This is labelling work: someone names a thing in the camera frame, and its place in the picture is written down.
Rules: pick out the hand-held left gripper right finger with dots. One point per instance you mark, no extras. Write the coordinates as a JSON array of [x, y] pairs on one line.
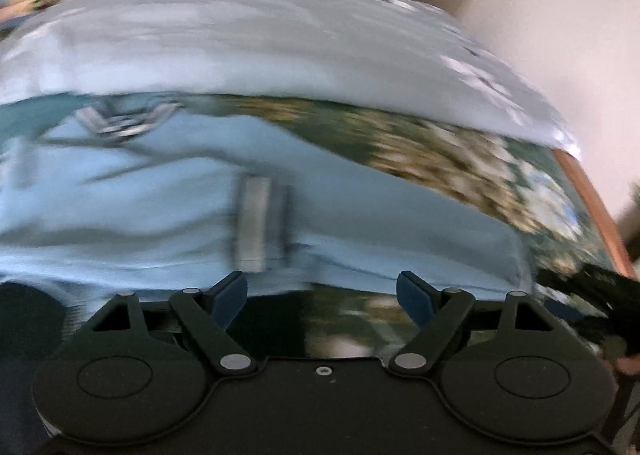
[[417, 300]]

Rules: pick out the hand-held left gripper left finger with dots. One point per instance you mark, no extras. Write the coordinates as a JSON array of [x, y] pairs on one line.
[[230, 300]]

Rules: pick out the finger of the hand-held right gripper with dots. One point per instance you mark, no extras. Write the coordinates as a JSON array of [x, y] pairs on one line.
[[575, 313], [570, 280]]

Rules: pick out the light blue and navy jacket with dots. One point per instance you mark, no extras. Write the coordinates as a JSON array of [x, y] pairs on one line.
[[150, 215]]

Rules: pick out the person's right hand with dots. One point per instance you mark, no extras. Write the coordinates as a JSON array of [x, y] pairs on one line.
[[631, 366]]

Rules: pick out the teal floral blanket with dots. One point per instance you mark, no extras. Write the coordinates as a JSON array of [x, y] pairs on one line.
[[450, 160]]

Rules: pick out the pale blue flowered quilt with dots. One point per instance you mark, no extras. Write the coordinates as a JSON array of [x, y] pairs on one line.
[[250, 45]]

